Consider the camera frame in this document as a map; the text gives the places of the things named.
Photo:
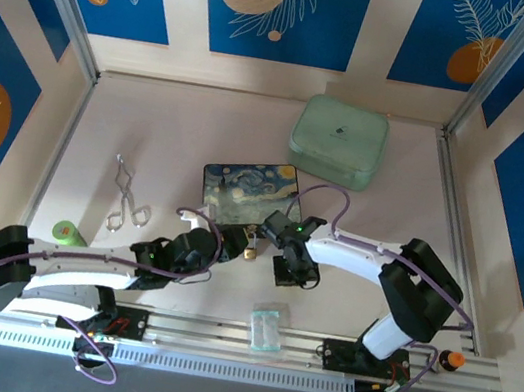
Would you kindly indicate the brass padlock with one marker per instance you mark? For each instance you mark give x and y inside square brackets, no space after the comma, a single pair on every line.
[251,253]

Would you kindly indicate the green zipper case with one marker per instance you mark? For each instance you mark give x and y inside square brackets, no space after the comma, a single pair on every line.
[337,141]

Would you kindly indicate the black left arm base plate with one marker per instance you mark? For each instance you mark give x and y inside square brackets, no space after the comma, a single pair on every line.
[130,322]

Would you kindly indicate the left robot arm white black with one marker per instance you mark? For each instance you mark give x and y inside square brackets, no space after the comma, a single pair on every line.
[78,261]

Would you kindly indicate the aluminium table edge rail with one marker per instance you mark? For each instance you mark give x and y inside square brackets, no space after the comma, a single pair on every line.
[59,150]
[457,240]

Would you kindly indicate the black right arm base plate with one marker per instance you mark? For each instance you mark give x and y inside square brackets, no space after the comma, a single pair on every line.
[340,357]

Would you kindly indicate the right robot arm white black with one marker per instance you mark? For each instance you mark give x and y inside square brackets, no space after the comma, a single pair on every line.
[357,259]

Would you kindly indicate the aluminium mounting rail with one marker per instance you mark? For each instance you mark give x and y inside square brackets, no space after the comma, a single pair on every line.
[217,333]

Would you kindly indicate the metal scissor tongs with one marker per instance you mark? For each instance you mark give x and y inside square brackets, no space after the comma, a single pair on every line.
[126,192]

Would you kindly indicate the starry night mouse pad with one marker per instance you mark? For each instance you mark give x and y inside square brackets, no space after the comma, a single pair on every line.
[252,192]

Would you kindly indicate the green can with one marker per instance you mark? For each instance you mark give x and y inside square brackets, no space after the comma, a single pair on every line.
[67,233]

